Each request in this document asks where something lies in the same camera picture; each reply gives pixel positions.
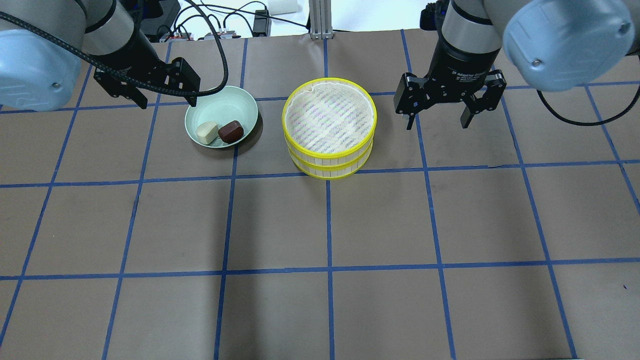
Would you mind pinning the white steamed bun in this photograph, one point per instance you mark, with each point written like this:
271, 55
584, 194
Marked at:
207, 132

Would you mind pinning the yellow bottom steamer layer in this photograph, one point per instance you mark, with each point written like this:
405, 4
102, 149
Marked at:
331, 172

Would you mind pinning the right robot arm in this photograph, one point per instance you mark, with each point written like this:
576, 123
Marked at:
554, 44

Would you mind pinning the yellow top steamer layer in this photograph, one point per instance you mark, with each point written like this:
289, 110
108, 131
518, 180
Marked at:
329, 118

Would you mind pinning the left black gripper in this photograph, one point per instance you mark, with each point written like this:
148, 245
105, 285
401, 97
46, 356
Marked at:
134, 54

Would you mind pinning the yellow steamer layer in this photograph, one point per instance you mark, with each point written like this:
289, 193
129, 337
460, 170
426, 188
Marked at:
329, 118
331, 172

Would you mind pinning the aluminium frame post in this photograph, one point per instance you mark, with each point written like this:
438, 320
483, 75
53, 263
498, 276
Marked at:
320, 17

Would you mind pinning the light green bowl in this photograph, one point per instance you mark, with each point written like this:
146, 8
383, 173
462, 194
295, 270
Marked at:
232, 103

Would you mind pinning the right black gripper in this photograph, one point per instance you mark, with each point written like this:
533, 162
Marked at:
461, 61

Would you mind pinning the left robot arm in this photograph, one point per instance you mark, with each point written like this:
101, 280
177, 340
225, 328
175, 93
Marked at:
39, 75

